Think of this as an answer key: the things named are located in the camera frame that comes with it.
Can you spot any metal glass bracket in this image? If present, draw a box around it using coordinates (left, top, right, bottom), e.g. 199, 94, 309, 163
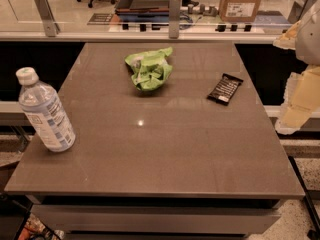
169, 0, 180, 39
34, 0, 60, 37
288, 0, 317, 23

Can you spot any crumpled green snack bag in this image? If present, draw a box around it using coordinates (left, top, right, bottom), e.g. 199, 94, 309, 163
125, 47, 173, 91

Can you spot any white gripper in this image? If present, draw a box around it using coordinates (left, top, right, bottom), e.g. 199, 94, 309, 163
273, 0, 320, 135

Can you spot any left metal glass bracket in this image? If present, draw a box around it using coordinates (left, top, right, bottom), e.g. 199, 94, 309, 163
34, 0, 60, 37

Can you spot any right metal glass bracket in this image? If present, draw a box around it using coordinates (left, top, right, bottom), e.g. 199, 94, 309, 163
288, 0, 317, 23

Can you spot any clear blue-label plastic bottle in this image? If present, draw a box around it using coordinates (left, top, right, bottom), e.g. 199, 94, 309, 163
16, 67, 76, 152

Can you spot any black candy bar wrapper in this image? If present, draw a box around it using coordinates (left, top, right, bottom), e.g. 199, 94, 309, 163
207, 73, 243, 106

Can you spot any grey open tray box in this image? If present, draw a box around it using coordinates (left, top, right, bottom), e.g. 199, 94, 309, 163
114, 0, 179, 16

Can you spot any cardboard box with label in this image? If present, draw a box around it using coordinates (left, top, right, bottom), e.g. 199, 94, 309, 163
219, 0, 261, 22

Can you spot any middle metal glass bracket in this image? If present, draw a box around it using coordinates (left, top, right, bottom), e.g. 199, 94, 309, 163
169, 0, 180, 39

